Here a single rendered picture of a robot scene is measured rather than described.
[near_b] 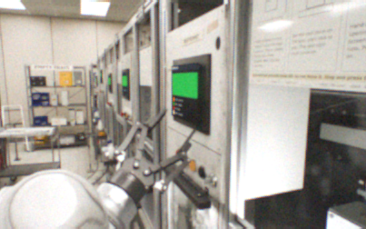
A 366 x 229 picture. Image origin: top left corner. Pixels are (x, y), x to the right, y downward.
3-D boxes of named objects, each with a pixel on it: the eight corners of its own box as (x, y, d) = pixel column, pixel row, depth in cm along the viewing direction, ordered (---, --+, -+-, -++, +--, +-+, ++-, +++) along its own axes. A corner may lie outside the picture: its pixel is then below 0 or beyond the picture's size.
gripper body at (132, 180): (141, 204, 47) (168, 166, 53) (104, 175, 48) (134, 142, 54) (134, 214, 53) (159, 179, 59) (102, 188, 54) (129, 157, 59)
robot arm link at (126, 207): (81, 198, 44) (104, 172, 47) (81, 211, 51) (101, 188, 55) (123, 231, 43) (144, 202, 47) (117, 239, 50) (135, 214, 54)
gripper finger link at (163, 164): (142, 169, 53) (145, 175, 52) (184, 148, 59) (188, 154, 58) (138, 176, 56) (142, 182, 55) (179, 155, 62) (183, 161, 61)
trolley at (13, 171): (-4, 194, 377) (-11, 132, 363) (9, 180, 428) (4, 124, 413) (57, 188, 398) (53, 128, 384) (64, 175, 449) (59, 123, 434)
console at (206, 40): (160, 157, 100) (158, 34, 93) (224, 150, 110) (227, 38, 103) (210, 206, 61) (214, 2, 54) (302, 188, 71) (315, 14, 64)
